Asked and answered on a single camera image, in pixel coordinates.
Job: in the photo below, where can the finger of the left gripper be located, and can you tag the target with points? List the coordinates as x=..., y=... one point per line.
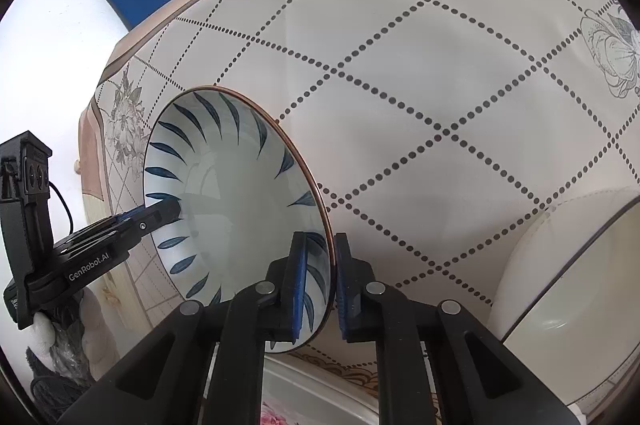
x=150, y=218

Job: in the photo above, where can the blue leaf pattern plate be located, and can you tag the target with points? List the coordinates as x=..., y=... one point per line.
x=244, y=190

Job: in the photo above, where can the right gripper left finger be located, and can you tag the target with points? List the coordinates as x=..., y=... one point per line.
x=203, y=364

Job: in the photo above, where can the patterned tablecloth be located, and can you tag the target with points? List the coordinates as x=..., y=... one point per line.
x=466, y=147

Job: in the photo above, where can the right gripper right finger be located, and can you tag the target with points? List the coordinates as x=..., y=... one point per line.
x=436, y=364

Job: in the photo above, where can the white plate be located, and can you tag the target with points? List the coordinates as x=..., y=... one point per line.
x=567, y=304

